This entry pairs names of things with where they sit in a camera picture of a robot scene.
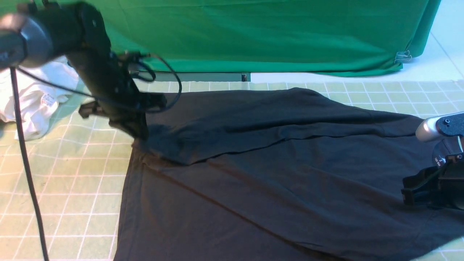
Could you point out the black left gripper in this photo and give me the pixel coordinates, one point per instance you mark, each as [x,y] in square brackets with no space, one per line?
[123,104]

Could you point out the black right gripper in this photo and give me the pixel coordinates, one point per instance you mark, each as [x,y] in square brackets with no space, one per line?
[437,187]

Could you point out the dark gray long-sleeve shirt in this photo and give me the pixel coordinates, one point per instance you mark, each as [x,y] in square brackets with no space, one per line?
[284,175]

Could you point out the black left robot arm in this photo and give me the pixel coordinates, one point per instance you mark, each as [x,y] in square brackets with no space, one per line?
[32,37]

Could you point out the white crumpled shirt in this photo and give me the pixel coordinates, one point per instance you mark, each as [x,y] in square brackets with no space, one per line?
[38,101]

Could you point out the dark green metal bar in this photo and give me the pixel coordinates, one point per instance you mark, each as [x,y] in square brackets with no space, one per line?
[204,76]

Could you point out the silver binder clip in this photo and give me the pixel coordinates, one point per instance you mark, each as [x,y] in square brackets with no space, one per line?
[403,57]

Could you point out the green backdrop cloth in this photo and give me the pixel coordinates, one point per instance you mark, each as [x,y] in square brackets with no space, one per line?
[351,38]

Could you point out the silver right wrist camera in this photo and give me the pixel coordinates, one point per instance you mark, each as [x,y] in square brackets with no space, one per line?
[439,127]

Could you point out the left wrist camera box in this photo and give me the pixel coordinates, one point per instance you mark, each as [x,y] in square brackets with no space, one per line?
[134,61]

